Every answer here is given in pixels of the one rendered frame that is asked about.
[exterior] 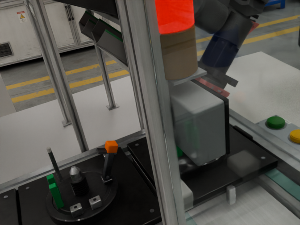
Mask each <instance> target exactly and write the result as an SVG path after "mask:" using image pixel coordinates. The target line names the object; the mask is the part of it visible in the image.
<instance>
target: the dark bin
mask: <svg viewBox="0 0 300 225"><path fill-rule="evenodd" d="M53 1H57V2H61V3H65V4H70V5H73V6H77V7H81V8H86V9H90V10H94V11H98V12H101V13H106V14H110V15H114V16H118V14H117V8H116V2H115V0H53Z"/></svg>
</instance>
